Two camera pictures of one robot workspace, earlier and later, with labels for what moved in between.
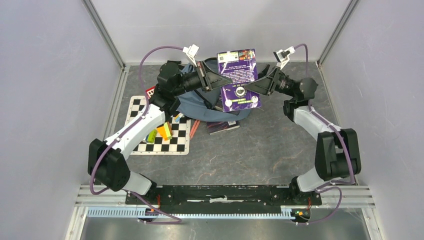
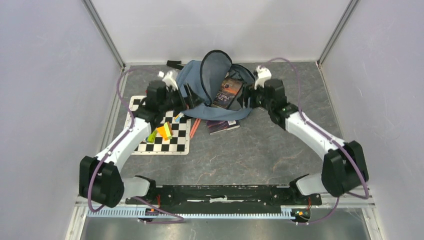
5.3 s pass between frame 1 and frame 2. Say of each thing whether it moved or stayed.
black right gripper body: moved
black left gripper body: moved
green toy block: stayed
